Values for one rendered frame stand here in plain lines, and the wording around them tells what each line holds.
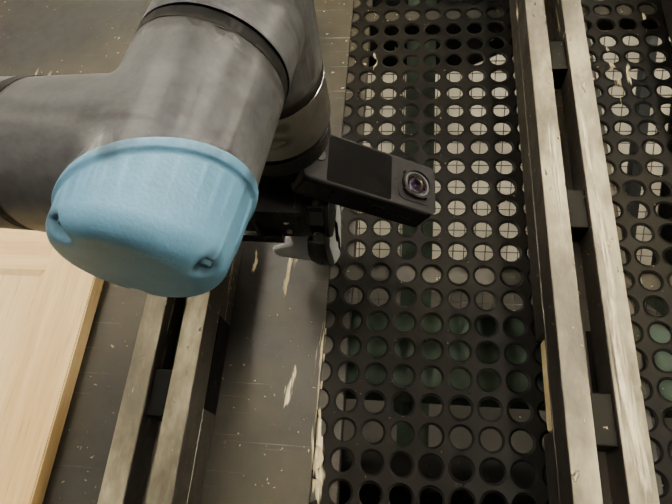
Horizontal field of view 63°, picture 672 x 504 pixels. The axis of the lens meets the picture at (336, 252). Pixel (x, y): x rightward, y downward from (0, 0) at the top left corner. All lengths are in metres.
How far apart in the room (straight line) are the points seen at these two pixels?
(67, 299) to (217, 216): 0.42
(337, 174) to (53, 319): 0.35
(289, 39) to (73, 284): 0.42
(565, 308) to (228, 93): 0.34
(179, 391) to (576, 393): 0.32
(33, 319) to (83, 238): 0.42
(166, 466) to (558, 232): 0.38
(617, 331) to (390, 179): 0.22
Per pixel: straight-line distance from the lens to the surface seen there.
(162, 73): 0.24
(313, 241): 0.44
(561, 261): 0.51
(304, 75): 0.32
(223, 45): 0.25
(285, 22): 0.28
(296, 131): 0.34
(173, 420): 0.48
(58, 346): 0.61
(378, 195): 0.41
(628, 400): 0.49
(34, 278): 0.66
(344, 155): 0.41
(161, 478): 0.48
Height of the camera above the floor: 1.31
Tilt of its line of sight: 12 degrees down
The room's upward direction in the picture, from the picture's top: straight up
